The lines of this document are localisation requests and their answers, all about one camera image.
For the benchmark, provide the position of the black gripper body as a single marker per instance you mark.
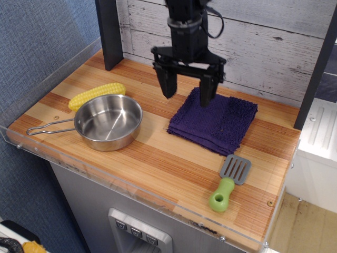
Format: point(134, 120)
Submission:
point(189, 53)

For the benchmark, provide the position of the small metal pot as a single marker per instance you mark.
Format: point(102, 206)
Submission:
point(105, 123)

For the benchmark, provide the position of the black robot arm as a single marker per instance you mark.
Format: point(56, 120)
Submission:
point(188, 12)

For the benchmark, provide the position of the silver dispenser button panel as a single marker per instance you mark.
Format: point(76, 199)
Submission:
point(137, 233)

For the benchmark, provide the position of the purple towel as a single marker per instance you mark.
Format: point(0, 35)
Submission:
point(220, 127)

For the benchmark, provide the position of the white side appliance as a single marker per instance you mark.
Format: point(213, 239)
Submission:
point(312, 174)

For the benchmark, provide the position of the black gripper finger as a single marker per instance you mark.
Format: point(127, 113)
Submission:
point(208, 86)
point(167, 79)

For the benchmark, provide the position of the grey spatula green handle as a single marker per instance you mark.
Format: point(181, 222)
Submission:
point(233, 172)

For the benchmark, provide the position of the dark upright post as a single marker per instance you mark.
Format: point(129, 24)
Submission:
point(109, 26)
point(317, 74)

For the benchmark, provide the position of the yellow object bottom left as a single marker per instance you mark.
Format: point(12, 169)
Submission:
point(33, 247)

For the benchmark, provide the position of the dark left upright post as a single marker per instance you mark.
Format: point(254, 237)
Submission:
point(109, 26)

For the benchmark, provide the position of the dark right upright post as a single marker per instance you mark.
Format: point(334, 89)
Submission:
point(317, 74)

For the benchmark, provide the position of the yellow toy corn cob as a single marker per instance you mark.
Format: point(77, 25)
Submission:
point(111, 88)

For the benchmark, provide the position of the grey toy fridge cabinet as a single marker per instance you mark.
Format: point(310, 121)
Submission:
point(90, 203)

